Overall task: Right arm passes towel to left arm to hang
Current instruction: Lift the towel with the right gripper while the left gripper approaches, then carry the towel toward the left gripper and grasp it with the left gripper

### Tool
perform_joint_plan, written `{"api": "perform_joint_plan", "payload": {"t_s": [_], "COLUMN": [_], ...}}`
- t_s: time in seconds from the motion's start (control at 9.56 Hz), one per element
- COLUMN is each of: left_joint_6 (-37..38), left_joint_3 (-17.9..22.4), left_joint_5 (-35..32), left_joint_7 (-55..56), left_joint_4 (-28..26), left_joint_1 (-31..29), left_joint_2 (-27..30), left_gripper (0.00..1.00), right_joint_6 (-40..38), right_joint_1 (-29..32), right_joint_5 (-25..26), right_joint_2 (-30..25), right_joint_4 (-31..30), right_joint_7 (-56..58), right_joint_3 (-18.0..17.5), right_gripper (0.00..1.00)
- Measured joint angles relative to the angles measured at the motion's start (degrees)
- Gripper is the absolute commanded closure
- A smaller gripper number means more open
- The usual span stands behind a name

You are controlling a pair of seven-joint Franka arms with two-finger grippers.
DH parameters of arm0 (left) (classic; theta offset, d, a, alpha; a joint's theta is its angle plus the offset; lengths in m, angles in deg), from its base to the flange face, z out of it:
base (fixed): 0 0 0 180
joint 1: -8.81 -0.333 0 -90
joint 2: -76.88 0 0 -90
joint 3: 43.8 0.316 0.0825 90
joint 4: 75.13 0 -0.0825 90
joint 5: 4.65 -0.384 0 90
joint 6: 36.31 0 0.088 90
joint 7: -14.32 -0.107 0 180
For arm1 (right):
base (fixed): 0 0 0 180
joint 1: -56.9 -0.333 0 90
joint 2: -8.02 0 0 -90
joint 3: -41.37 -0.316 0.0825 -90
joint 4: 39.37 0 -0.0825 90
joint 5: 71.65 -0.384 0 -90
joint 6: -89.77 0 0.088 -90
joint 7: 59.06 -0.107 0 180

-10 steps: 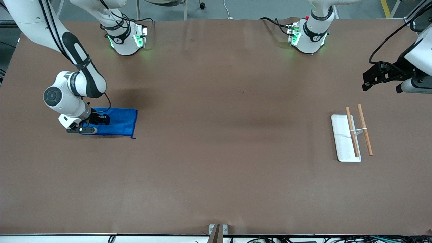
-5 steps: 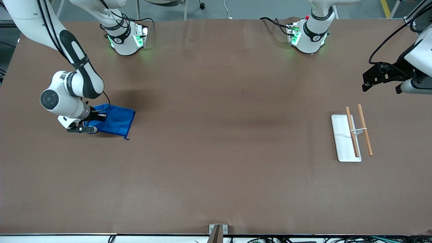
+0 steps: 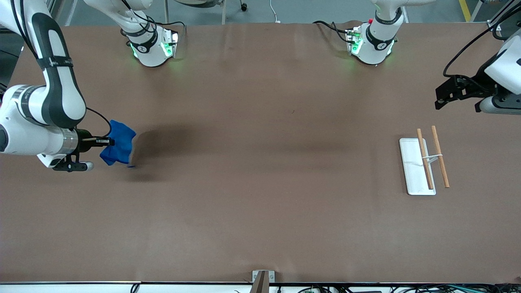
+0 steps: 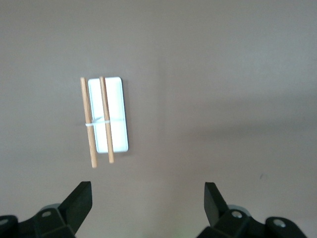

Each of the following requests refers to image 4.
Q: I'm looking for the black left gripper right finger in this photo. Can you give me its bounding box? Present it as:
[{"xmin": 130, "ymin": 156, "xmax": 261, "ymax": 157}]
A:
[{"xmin": 198, "ymin": 181, "xmax": 309, "ymax": 238}]

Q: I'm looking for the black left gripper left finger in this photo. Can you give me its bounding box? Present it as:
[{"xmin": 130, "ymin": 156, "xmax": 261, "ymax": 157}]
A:
[{"xmin": 0, "ymin": 181, "xmax": 93, "ymax": 238}]

